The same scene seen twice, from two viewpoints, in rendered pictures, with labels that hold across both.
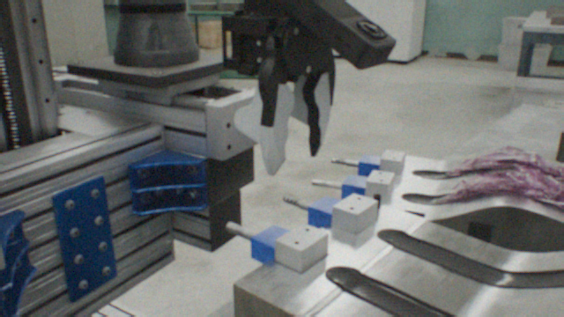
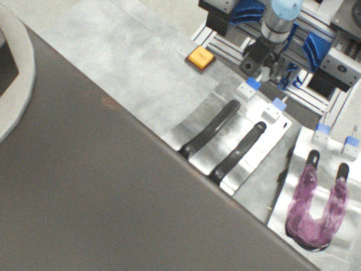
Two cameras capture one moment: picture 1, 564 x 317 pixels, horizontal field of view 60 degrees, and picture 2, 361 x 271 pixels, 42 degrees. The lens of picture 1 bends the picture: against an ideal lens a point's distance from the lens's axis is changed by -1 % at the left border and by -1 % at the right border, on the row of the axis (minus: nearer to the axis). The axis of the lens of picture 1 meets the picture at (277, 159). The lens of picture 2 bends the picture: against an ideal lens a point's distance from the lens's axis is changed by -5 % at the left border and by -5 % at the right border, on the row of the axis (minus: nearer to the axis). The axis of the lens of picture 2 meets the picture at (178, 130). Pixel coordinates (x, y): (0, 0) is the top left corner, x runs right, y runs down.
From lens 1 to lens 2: 1.30 m
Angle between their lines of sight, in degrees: 67
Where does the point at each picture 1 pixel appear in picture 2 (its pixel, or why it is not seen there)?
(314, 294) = (224, 95)
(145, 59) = (353, 12)
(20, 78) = not seen: outside the picture
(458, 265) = (246, 146)
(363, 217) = (266, 114)
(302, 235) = (246, 90)
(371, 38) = (242, 66)
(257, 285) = (228, 79)
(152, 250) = (304, 61)
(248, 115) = not seen: hidden behind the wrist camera
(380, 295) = (227, 115)
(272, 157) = not seen: hidden behind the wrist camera
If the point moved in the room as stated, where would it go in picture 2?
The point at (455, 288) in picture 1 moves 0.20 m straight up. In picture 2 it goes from (230, 138) to (244, 109)
